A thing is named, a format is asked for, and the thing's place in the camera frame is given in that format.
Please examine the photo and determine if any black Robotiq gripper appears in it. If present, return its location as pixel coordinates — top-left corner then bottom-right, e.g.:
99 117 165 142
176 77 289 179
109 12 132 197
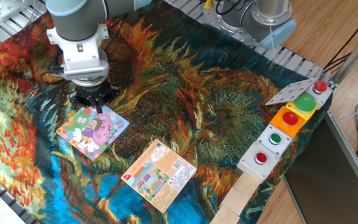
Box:
69 81 121 113

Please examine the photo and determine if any colourful girl puzzle board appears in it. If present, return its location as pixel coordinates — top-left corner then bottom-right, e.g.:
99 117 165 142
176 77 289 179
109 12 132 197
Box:
56 105 131 162

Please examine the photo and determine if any orange vehicle puzzle board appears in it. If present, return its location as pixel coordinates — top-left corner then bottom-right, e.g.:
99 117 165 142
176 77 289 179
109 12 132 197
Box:
121 138 198 213

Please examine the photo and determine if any sunflower painting tablecloth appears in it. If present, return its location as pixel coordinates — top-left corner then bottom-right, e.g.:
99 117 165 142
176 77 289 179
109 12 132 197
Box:
0 0 334 224

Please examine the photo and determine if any silver perforated metal plate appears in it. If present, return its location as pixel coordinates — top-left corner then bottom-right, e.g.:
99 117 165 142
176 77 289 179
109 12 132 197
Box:
0 0 40 24

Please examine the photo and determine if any large grey red-button box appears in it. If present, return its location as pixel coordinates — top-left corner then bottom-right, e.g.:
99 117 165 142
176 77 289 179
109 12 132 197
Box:
236 140 281 184

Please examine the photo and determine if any light wooden block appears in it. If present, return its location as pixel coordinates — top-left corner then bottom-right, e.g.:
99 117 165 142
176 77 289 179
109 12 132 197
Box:
232 172 260 199
219 186 249 217
209 204 241 224

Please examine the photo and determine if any grey green-button box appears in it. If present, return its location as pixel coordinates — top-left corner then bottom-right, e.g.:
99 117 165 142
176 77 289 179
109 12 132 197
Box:
255 123 293 156

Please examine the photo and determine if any orange red-button box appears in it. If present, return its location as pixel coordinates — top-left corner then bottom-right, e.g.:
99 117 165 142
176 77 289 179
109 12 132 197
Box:
269 105 307 139

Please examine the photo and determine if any white card with red dots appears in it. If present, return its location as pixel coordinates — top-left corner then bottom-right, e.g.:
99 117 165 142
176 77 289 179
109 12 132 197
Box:
265 77 319 106

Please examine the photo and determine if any yellow green-dome button box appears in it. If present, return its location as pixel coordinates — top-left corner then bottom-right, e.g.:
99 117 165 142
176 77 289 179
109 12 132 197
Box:
285 92 319 121

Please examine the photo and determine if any small grey red-button box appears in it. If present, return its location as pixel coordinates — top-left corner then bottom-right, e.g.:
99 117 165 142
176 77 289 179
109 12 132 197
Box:
305 80 334 110

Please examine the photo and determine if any dark grey panel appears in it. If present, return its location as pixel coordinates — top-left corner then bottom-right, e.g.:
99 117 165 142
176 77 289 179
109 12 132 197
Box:
283 111 358 224

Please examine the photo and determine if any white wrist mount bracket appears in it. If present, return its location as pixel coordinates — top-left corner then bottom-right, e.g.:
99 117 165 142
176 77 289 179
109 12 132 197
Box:
46 23 110 82

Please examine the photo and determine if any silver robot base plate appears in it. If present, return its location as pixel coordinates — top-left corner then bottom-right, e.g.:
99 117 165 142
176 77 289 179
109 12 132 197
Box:
202 1 275 47

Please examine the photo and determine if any black floor cable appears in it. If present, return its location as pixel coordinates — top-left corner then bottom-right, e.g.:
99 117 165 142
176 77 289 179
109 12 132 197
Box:
323 6 358 73

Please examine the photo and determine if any aluminium corner post beam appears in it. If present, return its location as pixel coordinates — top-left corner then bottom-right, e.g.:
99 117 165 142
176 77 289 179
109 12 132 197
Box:
331 27 358 85

